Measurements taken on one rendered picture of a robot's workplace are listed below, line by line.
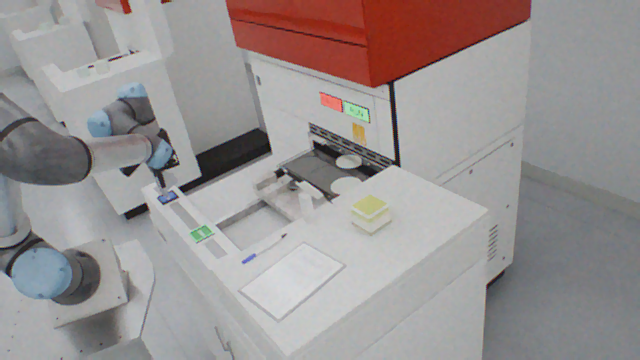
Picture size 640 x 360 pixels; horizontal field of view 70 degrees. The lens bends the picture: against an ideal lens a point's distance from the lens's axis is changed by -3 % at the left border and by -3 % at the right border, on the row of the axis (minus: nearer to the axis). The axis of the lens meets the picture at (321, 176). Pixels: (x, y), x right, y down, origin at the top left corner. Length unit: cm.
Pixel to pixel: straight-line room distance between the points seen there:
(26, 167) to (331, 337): 66
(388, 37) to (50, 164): 85
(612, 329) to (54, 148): 211
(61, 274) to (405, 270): 80
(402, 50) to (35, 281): 109
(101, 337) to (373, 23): 107
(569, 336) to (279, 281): 146
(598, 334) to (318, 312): 151
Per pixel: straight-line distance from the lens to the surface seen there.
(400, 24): 131
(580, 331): 228
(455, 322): 138
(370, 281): 105
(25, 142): 94
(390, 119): 136
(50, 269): 126
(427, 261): 111
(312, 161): 164
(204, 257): 124
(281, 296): 105
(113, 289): 145
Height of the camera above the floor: 171
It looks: 32 degrees down
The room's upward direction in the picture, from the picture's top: 10 degrees counter-clockwise
